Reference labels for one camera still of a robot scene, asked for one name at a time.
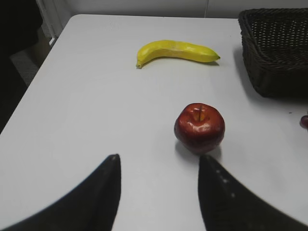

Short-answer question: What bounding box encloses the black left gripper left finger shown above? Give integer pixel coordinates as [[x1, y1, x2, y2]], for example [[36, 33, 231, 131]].
[[6, 154, 121, 231]]

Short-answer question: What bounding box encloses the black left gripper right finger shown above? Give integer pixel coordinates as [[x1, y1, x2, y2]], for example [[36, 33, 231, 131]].
[[198, 155, 308, 231]]

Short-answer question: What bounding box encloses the purple grape bunch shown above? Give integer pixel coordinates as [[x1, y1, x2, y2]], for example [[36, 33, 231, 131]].
[[299, 115, 308, 130]]

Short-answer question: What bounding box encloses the black wicker basket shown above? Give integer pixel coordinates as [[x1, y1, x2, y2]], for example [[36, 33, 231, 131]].
[[238, 8, 308, 98]]

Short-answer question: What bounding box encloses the red apple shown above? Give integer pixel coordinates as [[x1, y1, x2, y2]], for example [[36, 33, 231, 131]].
[[174, 103, 225, 154]]

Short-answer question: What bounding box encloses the yellow banana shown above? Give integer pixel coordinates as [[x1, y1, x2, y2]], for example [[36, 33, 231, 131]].
[[136, 40, 220, 69]]

